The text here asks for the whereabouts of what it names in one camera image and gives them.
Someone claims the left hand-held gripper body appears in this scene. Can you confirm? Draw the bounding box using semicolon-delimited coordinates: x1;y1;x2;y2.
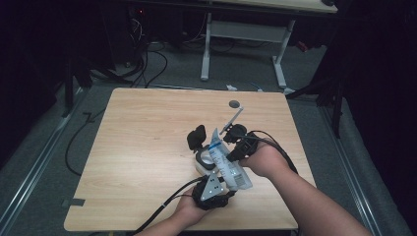
191;174;231;211

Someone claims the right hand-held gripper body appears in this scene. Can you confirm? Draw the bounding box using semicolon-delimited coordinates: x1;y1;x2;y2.
219;105;261;157

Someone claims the white and blue packet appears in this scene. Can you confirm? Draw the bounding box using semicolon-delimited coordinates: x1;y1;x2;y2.
208;127;254;192

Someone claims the glass jar with black lid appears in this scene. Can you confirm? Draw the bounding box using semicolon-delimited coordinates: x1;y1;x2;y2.
186;124;219;178

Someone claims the person's left hand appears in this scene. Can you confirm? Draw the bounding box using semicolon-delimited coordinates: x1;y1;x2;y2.
174;196;211;227

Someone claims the person's right hand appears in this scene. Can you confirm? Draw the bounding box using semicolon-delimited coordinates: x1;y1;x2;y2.
238;142;291;179

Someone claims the black stand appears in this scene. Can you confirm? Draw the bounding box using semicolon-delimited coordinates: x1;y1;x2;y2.
61;57;94;118
284;73;347;140

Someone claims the grey tape strip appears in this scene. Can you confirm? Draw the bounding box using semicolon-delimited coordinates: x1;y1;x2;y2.
62;198;87;207

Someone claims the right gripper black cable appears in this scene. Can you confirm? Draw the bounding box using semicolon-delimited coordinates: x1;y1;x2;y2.
235;130;300;175

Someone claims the metal floor rail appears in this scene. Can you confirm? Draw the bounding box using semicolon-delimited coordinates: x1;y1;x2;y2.
319;104;383;236
0;109;75;228

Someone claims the white desk frame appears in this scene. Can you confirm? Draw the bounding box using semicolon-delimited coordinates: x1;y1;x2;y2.
200;0;338;90

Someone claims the bundle of black cables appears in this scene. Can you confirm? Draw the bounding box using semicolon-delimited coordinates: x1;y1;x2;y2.
126;18;169;89

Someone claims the black cable on floor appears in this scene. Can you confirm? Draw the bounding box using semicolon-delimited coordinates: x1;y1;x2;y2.
64;107;106;177

